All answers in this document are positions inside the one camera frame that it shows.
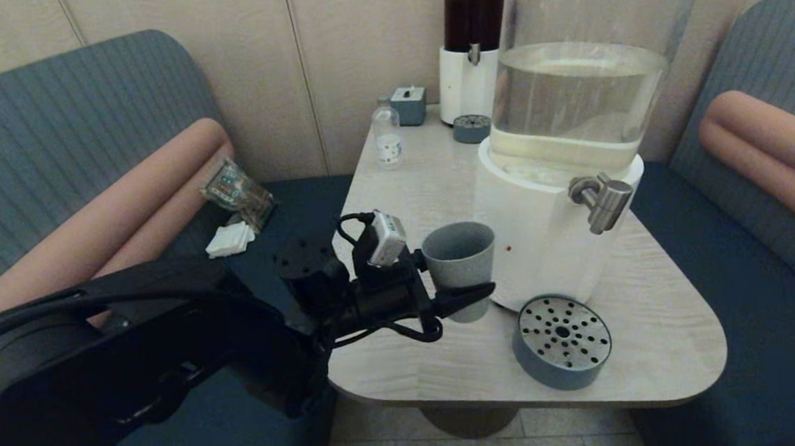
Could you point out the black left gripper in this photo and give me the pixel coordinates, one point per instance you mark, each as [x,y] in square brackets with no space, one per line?
[389,300]

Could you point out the grey plastic cup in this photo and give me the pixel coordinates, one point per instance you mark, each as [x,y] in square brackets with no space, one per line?
[459,260]

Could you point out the metal water dispenser tap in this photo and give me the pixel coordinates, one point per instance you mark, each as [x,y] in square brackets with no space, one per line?
[606,205]

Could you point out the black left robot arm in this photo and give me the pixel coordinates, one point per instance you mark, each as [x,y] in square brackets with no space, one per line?
[134,353]

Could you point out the clear water dispenser white base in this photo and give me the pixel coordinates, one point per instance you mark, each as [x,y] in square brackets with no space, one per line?
[539,241]

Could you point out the clear bottle with label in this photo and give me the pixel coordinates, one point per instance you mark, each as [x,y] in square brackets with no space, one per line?
[387,140]

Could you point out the small blue perforated drip tray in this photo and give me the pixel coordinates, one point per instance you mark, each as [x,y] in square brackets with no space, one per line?
[472,132]

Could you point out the large blue perforated drip tray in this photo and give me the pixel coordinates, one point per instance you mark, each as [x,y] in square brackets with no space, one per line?
[562,372]

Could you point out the small blue box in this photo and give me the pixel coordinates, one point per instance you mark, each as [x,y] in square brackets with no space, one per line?
[409,107]

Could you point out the dark drink dispenser white base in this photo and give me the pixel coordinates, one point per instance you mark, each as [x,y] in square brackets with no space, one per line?
[465,85]

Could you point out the white napkin stack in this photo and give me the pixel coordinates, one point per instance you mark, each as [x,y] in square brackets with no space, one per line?
[229,240]

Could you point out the clear printed snack packet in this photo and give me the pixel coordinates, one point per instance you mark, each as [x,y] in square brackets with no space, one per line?
[238,192]

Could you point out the pink bolster cushion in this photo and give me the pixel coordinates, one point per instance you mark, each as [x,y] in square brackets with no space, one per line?
[770,148]
[123,207]

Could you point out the teal upholstered bench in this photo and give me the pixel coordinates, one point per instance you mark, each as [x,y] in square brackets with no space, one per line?
[762,337]
[47,121]

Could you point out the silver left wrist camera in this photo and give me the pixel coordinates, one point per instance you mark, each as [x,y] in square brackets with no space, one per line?
[386,238]

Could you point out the gold table pedestal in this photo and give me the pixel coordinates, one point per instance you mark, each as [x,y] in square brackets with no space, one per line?
[467,421]

